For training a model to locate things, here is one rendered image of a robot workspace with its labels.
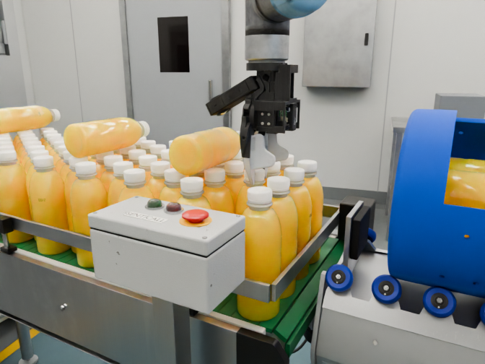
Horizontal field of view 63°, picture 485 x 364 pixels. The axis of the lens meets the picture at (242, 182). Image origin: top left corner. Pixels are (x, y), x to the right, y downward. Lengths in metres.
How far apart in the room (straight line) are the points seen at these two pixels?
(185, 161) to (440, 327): 0.48
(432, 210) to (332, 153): 3.52
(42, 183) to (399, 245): 0.71
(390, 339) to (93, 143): 0.67
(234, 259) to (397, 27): 3.59
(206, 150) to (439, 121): 0.37
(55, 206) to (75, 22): 4.37
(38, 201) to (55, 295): 0.20
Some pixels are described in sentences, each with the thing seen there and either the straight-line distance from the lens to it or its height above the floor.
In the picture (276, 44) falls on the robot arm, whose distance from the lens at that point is 0.68.
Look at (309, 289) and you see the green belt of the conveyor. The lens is 0.79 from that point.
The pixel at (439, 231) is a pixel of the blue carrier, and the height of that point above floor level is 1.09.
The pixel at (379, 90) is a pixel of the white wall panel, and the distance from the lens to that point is 3.99.
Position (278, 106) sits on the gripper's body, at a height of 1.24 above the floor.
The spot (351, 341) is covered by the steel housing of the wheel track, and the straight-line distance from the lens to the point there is 0.72.
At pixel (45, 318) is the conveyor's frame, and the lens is 1.03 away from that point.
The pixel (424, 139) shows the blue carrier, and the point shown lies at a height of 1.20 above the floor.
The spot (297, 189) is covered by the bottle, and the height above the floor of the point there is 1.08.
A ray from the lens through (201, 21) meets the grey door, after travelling 4.34.
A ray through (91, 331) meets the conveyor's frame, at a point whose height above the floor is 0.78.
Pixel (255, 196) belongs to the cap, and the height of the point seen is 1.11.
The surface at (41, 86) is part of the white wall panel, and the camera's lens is 5.62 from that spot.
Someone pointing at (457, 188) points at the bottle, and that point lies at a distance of 0.64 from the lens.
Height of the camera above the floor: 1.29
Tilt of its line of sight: 16 degrees down
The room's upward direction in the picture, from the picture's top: straight up
